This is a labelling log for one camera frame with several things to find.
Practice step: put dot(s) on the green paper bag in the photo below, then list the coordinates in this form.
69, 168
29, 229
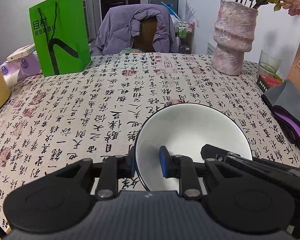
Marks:
65, 30

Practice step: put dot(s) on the grey and purple cloth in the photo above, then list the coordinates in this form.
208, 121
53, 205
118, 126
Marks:
287, 97

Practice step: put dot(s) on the grey interior door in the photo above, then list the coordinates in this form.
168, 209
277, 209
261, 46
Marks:
90, 5

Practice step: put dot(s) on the purple padded jacket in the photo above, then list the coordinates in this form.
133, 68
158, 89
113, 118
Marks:
115, 30

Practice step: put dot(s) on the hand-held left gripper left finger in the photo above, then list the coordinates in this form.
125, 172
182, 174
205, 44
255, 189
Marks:
132, 165

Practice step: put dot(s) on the calligraphy print tablecloth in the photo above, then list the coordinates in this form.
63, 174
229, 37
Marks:
90, 105

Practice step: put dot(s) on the blue plastic bag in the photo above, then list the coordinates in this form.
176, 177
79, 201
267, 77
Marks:
170, 8

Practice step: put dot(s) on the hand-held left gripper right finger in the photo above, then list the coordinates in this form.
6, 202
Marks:
165, 162

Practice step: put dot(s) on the flat white box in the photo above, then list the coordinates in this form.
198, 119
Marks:
20, 52

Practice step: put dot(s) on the patterned seat cushion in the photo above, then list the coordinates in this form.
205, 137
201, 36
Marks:
131, 51

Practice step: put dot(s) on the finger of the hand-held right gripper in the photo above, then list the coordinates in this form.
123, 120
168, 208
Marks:
215, 151

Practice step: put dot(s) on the small red and black box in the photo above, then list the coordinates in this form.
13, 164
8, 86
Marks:
267, 81

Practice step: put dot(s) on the purple tissue pack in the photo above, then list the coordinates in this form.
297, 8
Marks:
22, 66

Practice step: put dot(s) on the white black-rimmed bowl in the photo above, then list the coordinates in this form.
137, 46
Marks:
190, 130

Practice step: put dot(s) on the storage cart with bottles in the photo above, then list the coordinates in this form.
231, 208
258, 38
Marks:
183, 30

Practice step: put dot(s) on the wooden chair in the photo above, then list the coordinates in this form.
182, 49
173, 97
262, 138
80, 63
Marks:
145, 35

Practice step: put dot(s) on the clear drinking glass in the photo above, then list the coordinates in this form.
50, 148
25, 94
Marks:
270, 63

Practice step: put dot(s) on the pink ceramic vase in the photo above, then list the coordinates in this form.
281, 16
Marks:
232, 42

